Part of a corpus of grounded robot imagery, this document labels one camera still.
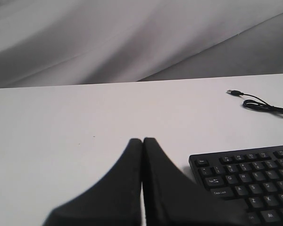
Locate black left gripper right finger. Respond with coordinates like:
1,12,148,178
142,137,250,226

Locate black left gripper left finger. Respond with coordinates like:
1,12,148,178
44,138,142,226

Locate black computer keyboard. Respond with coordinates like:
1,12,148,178
189,145,283,226

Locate grey backdrop cloth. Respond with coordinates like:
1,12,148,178
0,0,283,88

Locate black USB cable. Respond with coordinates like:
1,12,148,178
225,89,283,120

